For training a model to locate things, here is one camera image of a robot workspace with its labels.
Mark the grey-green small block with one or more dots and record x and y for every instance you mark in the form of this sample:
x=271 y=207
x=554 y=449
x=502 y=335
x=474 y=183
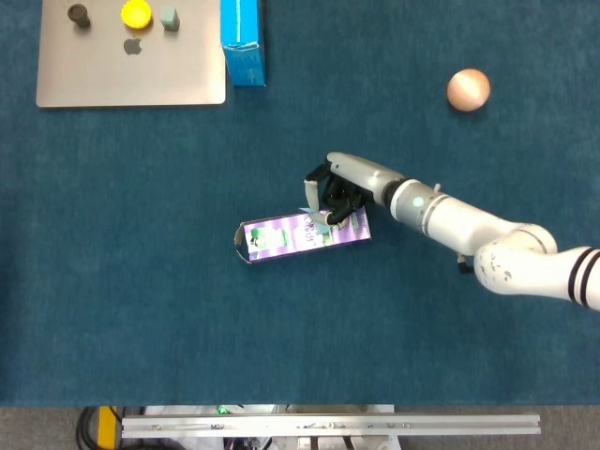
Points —
x=169 y=19

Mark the blue felt table cloth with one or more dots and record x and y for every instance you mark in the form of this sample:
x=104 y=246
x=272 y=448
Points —
x=187 y=319

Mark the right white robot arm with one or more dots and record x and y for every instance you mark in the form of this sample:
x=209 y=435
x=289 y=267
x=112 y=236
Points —
x=469 y=220

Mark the purple carton box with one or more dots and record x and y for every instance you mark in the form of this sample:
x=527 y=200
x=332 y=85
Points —
x=281 y=239

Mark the black cylinder cap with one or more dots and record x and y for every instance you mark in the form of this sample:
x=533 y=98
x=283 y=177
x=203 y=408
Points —
x=79 y=15

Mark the yellow fluted cap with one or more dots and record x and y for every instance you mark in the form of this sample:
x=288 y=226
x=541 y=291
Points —
x=136 y=14

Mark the peach coloured ball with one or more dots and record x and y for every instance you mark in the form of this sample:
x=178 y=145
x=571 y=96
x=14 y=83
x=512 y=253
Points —
x=469 y=90

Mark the light blue piece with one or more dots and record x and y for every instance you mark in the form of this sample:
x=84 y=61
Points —
x=321 y=229

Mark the silver closed laptop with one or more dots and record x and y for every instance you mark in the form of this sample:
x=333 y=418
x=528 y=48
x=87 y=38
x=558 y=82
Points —
x=131 y=75

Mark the blue upright carton box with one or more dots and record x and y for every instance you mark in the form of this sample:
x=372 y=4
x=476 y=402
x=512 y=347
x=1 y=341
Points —
x=244 y=51

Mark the aluminium profile rail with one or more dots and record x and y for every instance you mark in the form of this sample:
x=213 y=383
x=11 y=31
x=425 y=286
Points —
x=328 y=425

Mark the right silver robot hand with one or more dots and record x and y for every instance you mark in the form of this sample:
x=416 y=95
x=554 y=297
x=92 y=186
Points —
x=361 y=175

